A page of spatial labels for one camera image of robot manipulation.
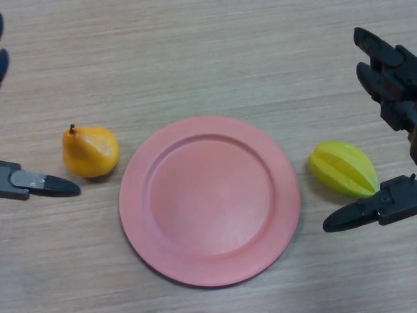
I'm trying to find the yellow-green starfruit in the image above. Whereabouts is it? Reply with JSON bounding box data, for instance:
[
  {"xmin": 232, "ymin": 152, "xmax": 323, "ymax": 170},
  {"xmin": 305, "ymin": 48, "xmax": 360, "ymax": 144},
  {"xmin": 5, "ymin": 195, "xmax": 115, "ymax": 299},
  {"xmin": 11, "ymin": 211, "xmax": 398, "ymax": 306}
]
[{"xmin": 308, "ymin": 140, "xmax": 379, "ymax": 198}]

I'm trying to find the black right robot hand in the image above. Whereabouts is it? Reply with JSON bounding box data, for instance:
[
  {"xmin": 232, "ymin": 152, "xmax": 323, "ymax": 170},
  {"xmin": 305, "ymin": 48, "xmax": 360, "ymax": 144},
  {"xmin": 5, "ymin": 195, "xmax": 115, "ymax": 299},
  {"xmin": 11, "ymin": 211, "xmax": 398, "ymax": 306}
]
[{"xmin": 353, "ymin": 27, "xmax": 417, "ymax": 233}]

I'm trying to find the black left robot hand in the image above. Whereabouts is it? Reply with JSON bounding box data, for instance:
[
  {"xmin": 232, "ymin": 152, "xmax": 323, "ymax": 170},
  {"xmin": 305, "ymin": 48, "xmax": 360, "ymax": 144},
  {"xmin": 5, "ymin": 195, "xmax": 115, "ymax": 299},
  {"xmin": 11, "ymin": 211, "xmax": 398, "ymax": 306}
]
[{"xmin": 0, "ymin": 12, "xmax": 81, "ymax": 200}]

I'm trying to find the yellow pear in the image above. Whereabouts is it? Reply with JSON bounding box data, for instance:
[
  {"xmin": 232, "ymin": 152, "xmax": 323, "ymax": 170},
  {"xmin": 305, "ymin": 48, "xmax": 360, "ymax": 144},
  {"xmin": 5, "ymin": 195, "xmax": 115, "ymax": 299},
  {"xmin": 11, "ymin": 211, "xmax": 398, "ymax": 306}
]
[{"xmin": 62, "ymin": 123, "xmax": 120, "ymax": 179}]

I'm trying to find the pink round plate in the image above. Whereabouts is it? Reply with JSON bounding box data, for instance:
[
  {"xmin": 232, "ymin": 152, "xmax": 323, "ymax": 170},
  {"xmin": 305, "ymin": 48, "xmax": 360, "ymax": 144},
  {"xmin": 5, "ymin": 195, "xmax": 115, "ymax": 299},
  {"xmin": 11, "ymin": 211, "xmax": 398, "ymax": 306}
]
[{"xmin": 119, "ymin": 116, "xmax": 300, "ymax": 288}]

